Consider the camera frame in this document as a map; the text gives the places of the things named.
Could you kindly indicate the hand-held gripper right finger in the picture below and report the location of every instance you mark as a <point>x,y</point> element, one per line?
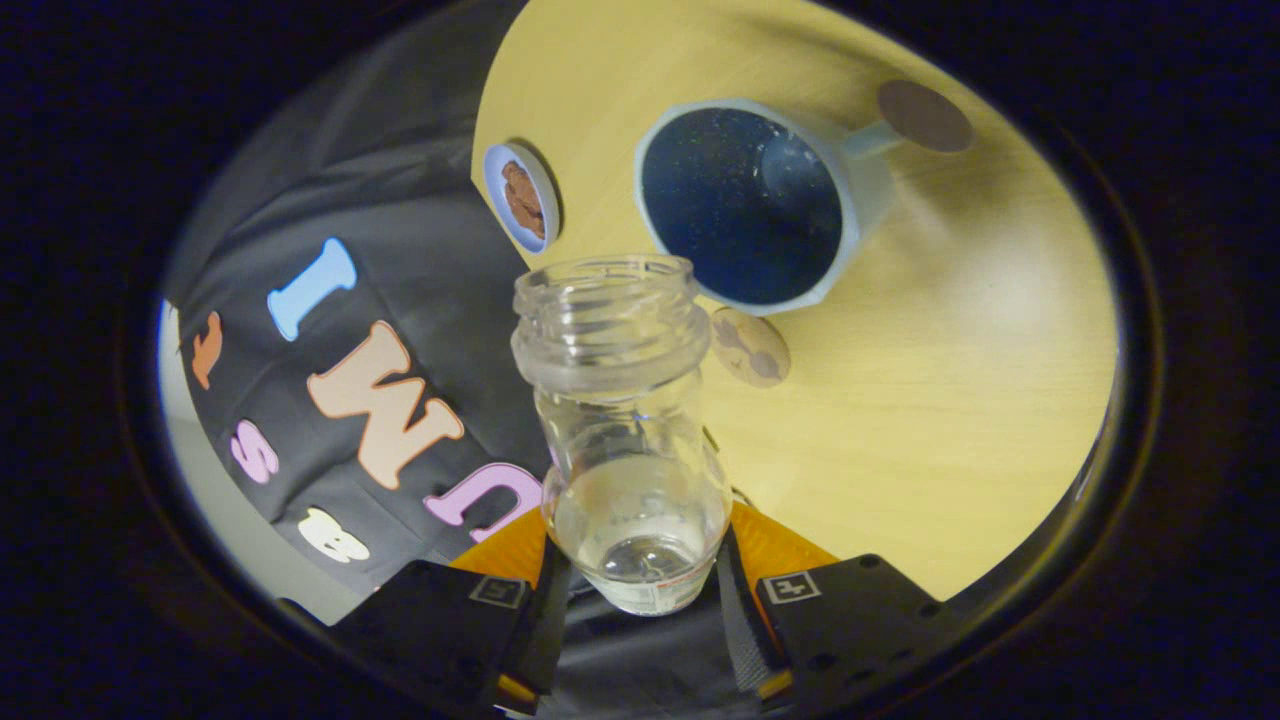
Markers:
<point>850,620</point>

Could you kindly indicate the round cork coaster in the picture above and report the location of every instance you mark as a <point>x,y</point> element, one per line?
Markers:
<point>755,350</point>

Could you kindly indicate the brown bread piece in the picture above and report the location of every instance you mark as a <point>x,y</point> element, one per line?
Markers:
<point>517,180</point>
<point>530,218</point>

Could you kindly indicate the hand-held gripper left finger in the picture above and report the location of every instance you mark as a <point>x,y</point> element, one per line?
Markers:
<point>440,620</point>

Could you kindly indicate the clear glass juice bottle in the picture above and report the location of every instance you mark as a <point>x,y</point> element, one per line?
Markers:
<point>615,330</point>

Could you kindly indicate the light blue plate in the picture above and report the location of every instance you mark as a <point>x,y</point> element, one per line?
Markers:
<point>495,185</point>

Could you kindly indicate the wooden table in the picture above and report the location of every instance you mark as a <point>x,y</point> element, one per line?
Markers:
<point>950,430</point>

